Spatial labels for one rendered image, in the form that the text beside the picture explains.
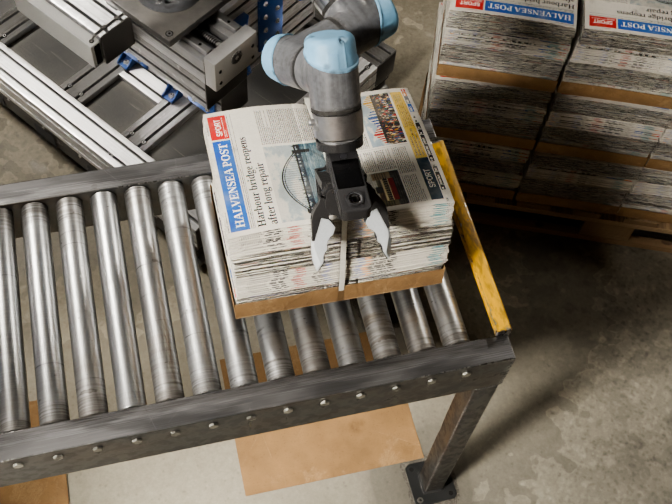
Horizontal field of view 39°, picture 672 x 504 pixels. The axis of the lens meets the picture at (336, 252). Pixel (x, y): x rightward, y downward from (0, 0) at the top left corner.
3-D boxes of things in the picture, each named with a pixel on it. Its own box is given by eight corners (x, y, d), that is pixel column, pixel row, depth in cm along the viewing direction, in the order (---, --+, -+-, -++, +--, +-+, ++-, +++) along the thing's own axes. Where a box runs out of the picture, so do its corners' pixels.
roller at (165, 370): (150, 193, 188) (147, 178, 183) (187, 412, 165) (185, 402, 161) (125, 197, 187) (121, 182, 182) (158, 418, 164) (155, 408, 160)
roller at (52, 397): (49, 209, 184) (44, 194, 180) (73, 435, 162) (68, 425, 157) (23, 213, 183) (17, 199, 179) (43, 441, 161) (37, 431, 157)
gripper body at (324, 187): (362, 195, 151) (356, 123, 146) (375, 215, 144) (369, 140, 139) (316, 203, 150) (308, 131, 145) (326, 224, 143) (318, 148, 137)
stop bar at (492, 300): (443, 144, 192) (445, 138, 190) (512, 334, 171) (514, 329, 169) (428, 146, 191) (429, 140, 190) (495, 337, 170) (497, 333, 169)
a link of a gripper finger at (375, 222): (395, 236, 154) (367, 193, 149) (405, 251, 148) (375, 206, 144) (379, 247, 154) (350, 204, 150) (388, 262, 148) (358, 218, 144)
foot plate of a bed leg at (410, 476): (447, 449, 243) (448, 448, 242) (464, 503, 236) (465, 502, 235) (398, 460, 240) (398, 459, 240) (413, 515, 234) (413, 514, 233)
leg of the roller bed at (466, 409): (438, 468, 240) (492, 358, 181) (445, 490, 237) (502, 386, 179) (416, 473, 239) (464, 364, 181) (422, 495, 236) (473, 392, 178)
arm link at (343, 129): (367, 112, 137) (312, 120, 135) (369, 142, 138) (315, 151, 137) (355, 98, 143) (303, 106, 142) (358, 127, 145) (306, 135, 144)
